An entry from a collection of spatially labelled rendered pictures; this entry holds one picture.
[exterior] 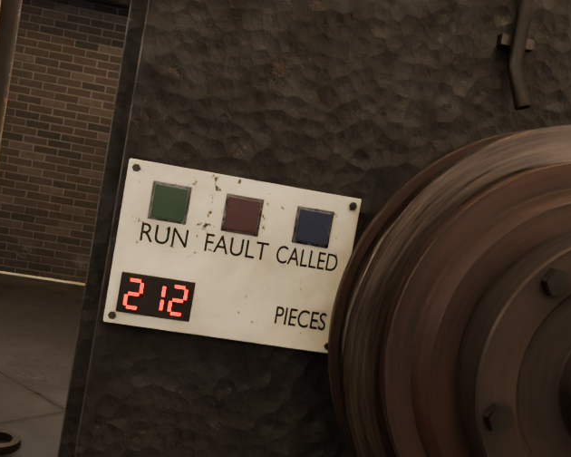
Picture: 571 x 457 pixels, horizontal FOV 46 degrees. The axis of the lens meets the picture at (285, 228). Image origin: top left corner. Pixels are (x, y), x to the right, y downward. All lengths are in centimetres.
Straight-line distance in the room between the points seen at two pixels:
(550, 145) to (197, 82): 37
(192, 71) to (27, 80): 621
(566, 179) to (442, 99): 20
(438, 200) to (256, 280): 23
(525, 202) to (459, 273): 9
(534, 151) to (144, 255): 41
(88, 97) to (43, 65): 50
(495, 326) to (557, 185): 16
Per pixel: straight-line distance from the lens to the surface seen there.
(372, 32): 80
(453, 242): 63
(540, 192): 67
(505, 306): 59
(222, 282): 75
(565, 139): 70
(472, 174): 66
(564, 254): 60
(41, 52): 696
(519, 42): 83
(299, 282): 75
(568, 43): 89
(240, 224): 74
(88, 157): 679
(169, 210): 73
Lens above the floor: 123
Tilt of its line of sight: 3 degrees down
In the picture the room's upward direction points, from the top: 10 degrees clockwise
